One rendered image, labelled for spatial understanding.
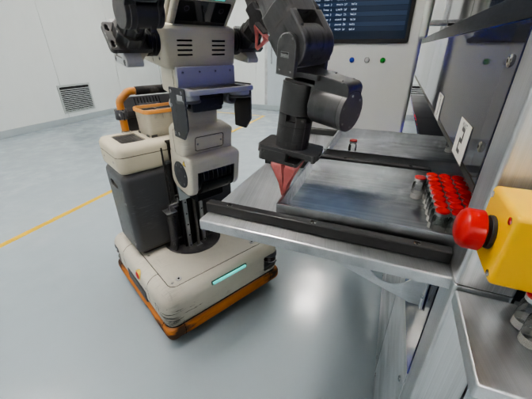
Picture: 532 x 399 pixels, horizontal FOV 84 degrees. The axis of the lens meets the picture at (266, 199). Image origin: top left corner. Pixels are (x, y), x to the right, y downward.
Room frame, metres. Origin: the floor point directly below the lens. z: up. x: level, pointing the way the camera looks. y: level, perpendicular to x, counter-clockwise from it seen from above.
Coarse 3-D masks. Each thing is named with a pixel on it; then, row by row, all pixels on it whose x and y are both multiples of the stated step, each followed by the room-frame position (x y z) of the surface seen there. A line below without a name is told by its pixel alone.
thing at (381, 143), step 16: (352, 128) 0.98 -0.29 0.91; (336, 144) 0.91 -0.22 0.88; (368, 144) 0.91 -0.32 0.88; (384, 144) 0.91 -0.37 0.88; (400, 144) 0.91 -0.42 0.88; (416, 144) 0.90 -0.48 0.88; (432, 144) 0.89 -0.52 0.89; (384, 160) 0.70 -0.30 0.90; (400, 160) 0.69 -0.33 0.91; (416, 160) 0.67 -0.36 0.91; (432, 160) 0.76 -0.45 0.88; (448, 160) 0.76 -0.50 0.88
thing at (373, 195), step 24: (312, 168) 0.68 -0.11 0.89; (336, 168) 0.66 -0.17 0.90; (360, 168) 0.64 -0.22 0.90; (384, 168) 0.62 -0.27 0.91; (288, 192) 0.50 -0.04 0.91; (312, 192) 0.56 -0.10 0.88; (336, 192) 0.56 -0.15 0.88; (360, 192) 0.56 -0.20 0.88; (384, 192) 0.56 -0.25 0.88; (408, 192) 0.56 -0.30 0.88; (312, 216) 0.42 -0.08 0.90; (336, 216) 0.41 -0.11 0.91; (360, 216) 0.46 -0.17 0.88; (384, 216) 0.46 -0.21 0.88; (408, 216) 0.46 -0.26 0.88; (432, 240) 0.36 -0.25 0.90
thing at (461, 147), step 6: (462, 120) 0.49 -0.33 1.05; (462, 126) 0.48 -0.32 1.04; (468, 126) 0.45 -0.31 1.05; (462, 132) 0.47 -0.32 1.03; (468, 132) 0.44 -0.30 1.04; (456, 138) 0.50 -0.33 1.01; (468, 138) 0.43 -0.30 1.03; (456, 144) 0.49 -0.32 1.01; (462, 144) 0.45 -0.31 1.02; (462, 150) 0.44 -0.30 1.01; (456, 156) 0.46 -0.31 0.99; (462, 156) 0.43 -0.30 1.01
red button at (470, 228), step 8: (472, 208) 0.25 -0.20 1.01; (456, 216) 0.26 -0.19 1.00; (464, 216) 0.24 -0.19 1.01; (472, 216) 0.24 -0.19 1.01; (480, 216) 0.24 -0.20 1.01; (456, 224) 0.25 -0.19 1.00; (464, 224) 0.23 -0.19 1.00; (472, 224) 0.23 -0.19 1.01; (480, 224) 0.23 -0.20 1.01; (488, 224) 0.23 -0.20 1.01; (456, 232) 0.24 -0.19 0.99; (464, 232) 0.23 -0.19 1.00; (472, 232) 0.23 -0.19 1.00; (480, 232) 0.23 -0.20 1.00; (456, 240) 0.24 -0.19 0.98; (464, 240) 0.23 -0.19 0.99; (472, 240) 0.23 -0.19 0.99; (480, 240) 0.22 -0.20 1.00; (472, 248) 0.23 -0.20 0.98; (480, 248) 0.22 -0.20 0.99
